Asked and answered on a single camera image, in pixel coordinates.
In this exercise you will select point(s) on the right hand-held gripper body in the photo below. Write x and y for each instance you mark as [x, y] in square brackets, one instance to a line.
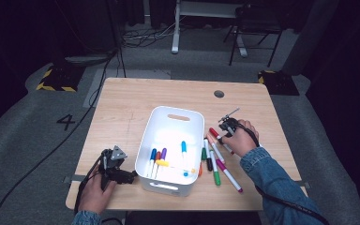
[228, 126]

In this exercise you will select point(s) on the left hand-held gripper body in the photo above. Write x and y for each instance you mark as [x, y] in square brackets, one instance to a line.
[118, 153]

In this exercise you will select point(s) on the pink marker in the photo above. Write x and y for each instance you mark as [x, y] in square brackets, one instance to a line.
[215, 148]

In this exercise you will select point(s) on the dark green marker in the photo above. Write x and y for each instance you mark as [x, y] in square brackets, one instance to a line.
[204, 154]

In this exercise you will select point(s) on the black marker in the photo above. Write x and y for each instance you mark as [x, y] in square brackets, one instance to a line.
[209, 162]

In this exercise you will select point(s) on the dark blue marker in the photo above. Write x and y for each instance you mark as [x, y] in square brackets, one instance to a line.
[152, 154]

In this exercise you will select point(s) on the brown marker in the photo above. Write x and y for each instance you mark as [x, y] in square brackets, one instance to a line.
[157, 155]

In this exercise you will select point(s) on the yellow marker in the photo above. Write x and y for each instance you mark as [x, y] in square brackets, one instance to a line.
[162, 162]

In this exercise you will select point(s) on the magenta marker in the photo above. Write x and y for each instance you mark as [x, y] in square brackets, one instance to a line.
[228, 175]

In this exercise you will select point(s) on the orange marker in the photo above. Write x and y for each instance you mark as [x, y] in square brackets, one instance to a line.
[200, 170]

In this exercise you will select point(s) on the light blue marker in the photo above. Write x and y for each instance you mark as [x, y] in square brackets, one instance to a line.
[184, 146]

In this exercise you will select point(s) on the purple marker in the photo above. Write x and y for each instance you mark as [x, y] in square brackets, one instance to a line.
[163, 153]

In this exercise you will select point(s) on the white plastic storage bin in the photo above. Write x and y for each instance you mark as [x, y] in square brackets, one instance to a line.
[168, 137]

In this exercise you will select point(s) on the person's right hand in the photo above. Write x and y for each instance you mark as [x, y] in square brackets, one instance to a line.
[243, 140]

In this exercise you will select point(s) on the person's left hand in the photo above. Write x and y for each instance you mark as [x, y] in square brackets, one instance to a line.
[93, 197]

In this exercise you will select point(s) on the grey tape piece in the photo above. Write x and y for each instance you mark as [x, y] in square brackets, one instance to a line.
[73, 178]
[304, 184]

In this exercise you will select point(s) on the black yellow striped base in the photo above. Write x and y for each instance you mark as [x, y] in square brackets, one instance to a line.
[278, 82]
[61, 79]

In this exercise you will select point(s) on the black chair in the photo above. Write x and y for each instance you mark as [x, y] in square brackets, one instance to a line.
[256, 22]

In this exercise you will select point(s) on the black stand pole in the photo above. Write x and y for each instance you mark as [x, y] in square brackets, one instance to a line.
[117, 37]

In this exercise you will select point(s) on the white desk frame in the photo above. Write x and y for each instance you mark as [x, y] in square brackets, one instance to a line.
[176, 28]

